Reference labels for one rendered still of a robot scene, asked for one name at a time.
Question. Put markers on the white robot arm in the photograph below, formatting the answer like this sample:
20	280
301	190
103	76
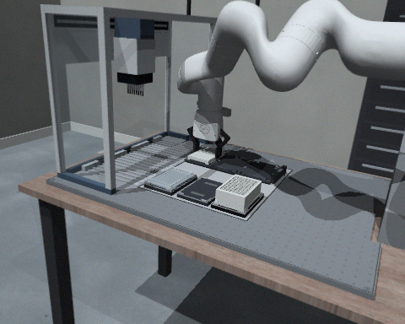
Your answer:
367	48

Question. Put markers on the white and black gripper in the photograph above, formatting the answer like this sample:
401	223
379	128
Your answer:
208	125

